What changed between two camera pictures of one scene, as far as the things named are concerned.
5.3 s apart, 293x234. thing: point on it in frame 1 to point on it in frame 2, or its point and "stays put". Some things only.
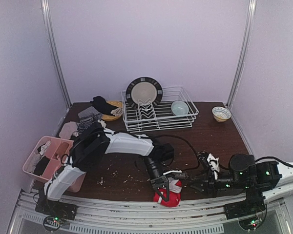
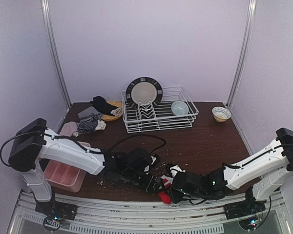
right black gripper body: (207, 183) to (172, 185)
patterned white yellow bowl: (221, 114) stays put
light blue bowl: (179, 107) stays put
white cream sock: (116, 112) stays put
